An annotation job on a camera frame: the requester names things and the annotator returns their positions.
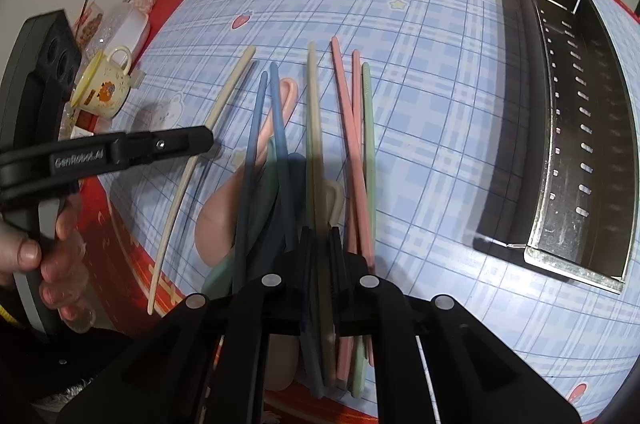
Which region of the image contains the pink spoon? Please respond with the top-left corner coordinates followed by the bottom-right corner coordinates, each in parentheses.
top-left (193, 76), bottom-right (302, 393)

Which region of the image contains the blue spoon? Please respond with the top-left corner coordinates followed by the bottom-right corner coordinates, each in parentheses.
top-left (247, 153), bottom-right (324, 398)

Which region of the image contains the metal utensil tray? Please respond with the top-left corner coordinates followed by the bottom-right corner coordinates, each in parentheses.
top-left (473, 0), bottom-right (639, 294)

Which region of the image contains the green chopstick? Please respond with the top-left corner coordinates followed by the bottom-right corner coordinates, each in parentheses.
top-left (352, 62), bottom-right (376, 398)

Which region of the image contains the person's left hand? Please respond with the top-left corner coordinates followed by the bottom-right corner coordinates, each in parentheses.
top-left (1, 193), bottom-right (96, 333)

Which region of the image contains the yellow cartoon mug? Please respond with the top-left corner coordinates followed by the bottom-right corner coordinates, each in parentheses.
top-left (70, 45), bottom-right (132, 119)

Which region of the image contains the beige spoon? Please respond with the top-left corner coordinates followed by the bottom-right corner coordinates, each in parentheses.
top-left (324, 179), bottom-right (345, 227)

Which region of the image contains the beige chopstick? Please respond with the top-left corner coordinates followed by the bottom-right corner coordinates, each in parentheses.
top-left (146, 45), bottom-right (256, 315)
top-left (307, 42), bottom-right (335, 389)

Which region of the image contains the green spoon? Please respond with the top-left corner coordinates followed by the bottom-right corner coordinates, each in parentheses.
top-left (202, 137), bottom-right (278, 300)

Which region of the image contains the clear plastic container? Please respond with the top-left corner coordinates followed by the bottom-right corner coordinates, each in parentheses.
top-left (84, 3), bottom-right (151, 62)

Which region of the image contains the blue plaid table mat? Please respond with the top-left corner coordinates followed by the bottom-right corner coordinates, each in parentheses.
top-left (113, 0), bottom-right (639, 420)

